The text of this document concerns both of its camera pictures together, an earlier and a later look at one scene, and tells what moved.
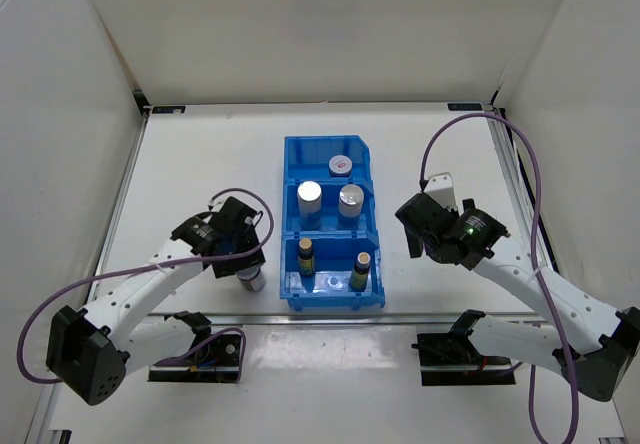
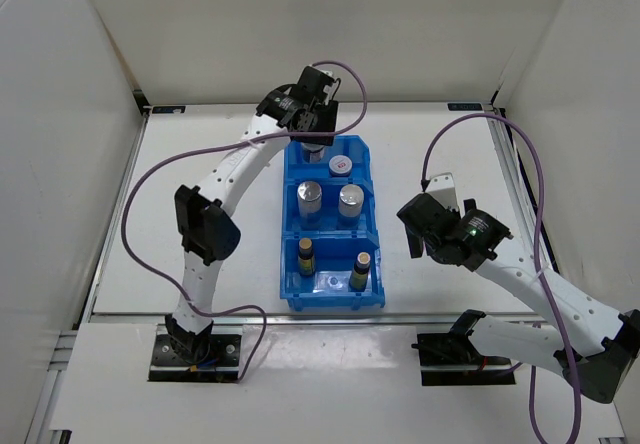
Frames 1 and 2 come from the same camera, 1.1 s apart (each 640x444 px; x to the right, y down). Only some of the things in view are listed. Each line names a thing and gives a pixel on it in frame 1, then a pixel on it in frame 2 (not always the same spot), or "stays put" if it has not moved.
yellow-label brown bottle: x=359 y=277 stays put
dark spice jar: x=252 y=278 to x=312 y=153
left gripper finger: x=250 y=241 to x=328 y=116
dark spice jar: x=340 y=165 stays put
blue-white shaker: x=309 y=197 stays put
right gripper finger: x=468 y=204 stays put
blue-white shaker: x=350 y=203 stays put
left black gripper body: x=236 y=242 to x=313 y=125
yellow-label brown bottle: x=306 y=260 stays put
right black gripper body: x=434 y=256 stays put
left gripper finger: x=234 y=265 to x=327 y=140
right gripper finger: x=414 y=243 stays put
